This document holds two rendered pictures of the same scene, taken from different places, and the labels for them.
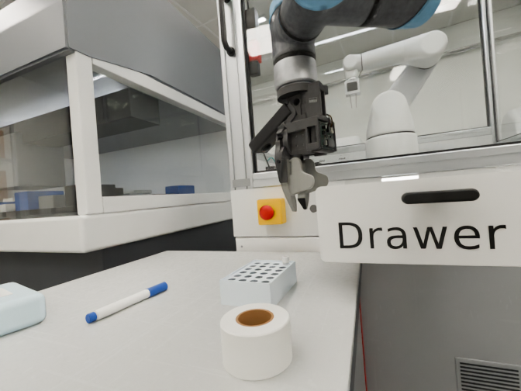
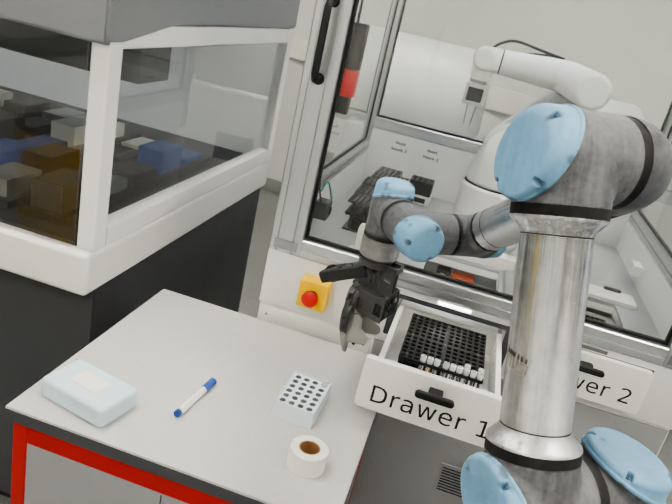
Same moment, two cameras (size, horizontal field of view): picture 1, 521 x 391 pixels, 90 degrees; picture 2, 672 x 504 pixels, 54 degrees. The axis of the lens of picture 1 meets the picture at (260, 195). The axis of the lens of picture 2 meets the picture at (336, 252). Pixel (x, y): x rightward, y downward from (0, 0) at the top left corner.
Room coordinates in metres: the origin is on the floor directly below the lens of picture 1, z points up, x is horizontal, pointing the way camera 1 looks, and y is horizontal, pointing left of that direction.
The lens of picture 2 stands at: (-0.67, 0.26, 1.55)
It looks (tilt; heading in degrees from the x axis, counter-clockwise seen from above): 21 degrees down; 347
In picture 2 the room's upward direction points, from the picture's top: 13 degrees clockwise
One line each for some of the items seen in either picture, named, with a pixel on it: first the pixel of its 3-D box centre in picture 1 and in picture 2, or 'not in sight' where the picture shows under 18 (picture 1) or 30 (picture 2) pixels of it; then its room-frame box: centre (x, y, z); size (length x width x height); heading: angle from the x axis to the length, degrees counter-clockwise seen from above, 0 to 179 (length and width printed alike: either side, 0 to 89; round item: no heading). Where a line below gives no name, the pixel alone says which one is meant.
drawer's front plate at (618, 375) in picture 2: not in sight; (580, 373); (0.51, -0.63, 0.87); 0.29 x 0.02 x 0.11; 68
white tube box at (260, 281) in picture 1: (261, 280); (302, 398); (0.44, 0.01, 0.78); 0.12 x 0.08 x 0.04; 156
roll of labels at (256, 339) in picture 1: (256, 337); (307, 456); (0.26, 0.02, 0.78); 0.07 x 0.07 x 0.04
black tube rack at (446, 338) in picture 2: not in sight; (441, 357); (0.52, -0.29, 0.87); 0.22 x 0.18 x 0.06; 158
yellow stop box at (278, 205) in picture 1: (270, 211); (313, 293); (0.74, -0.03, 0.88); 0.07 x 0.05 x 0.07; 68
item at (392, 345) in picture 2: not in sight; (441, 357); (0.53, -0.30, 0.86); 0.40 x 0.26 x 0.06; 158
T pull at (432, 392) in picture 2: (435, 195); (435, 395); (0.31, -0.21, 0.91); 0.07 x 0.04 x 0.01; 68
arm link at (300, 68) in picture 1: (296, 79); (380, 246); (0.47, -0.08, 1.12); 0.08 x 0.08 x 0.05
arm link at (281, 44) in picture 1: (292, 33); (390, 210); (0.46, -0.08, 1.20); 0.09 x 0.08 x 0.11; 11
